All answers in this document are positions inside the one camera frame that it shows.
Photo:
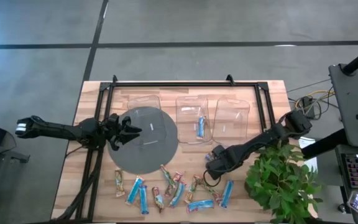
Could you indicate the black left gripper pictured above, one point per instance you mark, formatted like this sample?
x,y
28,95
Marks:
x,y
115,130

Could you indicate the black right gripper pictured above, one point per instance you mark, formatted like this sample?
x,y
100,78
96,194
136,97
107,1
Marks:
x,y
224,161

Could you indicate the green granola bar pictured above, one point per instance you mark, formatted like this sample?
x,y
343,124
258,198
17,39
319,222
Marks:
x,y
120,183
167,175
211,190
192,189

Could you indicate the red granola bar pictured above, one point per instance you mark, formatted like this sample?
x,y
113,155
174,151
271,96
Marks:
x,y
158,199
176,178

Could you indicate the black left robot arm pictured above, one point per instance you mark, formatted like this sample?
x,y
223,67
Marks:
x,y
57,130

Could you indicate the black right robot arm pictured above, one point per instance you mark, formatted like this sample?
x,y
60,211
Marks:
x,y
266,137

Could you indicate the grey round mat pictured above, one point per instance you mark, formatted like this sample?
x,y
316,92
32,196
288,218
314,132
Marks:
x,y
141,158

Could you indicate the clear plastic tray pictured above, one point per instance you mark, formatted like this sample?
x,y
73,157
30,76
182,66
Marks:
x,y
186,102
232,109
145,102

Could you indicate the green potted plant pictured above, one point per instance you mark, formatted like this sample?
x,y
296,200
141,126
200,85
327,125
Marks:
x,y
281,183

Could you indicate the white paper sheet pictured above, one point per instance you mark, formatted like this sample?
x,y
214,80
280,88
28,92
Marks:
x,y
306,141

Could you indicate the black power adapter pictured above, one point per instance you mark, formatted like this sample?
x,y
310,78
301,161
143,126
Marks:
x,y
307,107

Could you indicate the dark desk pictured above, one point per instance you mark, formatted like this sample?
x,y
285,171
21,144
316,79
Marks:
x,y
342,186

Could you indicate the black caster wheel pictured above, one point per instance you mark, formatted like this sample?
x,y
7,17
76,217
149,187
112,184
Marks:
x,y
342,208

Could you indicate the grey equipment cart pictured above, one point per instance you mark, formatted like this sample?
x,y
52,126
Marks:
x,y
353,93

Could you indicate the black frame bracket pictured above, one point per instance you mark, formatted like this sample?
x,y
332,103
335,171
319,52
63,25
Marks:
x,y
230,79
115,79

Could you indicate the black aluminium rig frame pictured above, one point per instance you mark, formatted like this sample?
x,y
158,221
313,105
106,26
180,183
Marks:
x,y
182,84

